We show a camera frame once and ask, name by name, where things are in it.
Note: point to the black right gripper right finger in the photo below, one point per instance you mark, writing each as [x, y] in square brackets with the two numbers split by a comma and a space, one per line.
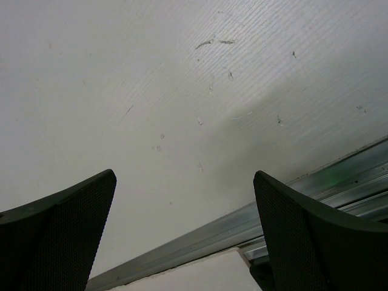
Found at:
[313, 246]

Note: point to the white front cover board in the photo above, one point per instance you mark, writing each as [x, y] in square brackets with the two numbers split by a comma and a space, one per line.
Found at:
[226, 270]

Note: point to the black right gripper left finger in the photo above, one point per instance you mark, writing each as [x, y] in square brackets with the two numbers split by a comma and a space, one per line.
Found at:
[51, 243]

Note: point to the aluminium table frame rail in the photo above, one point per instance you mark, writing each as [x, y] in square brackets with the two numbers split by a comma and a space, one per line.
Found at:
[356, 184]

